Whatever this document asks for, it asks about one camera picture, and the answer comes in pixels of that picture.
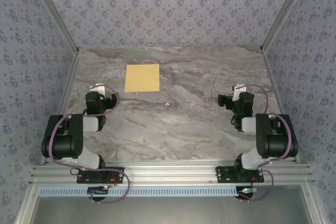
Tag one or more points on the yellow paper sheet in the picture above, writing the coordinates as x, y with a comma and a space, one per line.
142, 78

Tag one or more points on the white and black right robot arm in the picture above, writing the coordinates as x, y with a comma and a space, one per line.
275, 140

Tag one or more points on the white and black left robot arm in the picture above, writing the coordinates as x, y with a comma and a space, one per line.
63, 140

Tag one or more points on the grey metal panel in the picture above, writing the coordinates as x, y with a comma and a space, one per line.
168, 211

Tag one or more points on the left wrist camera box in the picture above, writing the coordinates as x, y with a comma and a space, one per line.
94, 100

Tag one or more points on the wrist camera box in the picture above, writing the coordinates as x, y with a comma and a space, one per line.
94, 100
246, 102

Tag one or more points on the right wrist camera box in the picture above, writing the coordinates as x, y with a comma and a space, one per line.
246, 102

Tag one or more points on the aluminium table side rail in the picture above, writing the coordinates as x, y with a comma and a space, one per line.
63, 103
271, 77

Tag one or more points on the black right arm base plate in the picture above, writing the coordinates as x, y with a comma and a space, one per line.
223, 174

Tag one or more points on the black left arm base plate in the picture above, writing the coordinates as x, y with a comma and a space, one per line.
81, 178

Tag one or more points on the black controller board mount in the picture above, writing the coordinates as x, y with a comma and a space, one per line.
242, 194
97, 190

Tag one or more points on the aluminium mounting rail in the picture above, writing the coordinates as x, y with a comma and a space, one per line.
168, 172

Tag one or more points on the aluminium frame post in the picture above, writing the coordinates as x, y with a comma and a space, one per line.
56, 14
284, 11

